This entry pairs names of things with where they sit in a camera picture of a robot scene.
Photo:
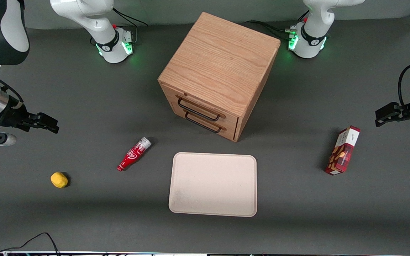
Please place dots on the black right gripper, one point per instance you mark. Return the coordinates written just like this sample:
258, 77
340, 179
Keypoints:
15, 116

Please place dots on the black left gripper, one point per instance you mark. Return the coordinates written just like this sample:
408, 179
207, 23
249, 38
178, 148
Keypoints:
408, 111

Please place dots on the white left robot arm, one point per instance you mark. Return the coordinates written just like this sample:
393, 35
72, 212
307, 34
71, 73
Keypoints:
319, 17

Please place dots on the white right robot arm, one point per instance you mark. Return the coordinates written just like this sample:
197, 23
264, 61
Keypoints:
98, 21

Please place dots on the wooden drawer under cabinet lid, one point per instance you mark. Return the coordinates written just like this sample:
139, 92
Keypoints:
169, 93

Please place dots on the wooden drawer at cabinet base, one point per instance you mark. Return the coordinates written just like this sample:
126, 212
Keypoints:
230, 132

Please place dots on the wooden drawer cabinet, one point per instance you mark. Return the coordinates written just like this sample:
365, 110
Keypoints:
219, 60

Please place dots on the red cookie box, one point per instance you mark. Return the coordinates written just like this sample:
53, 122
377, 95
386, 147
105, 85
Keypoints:
343, 151

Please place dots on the yellow lemon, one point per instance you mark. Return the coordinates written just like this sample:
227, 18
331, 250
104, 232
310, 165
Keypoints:
59, 180

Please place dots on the red cola bottle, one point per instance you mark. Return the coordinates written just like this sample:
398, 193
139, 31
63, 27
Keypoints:
133, 155

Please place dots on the beige plastic tray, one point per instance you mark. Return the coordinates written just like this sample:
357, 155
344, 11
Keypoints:
213, 185

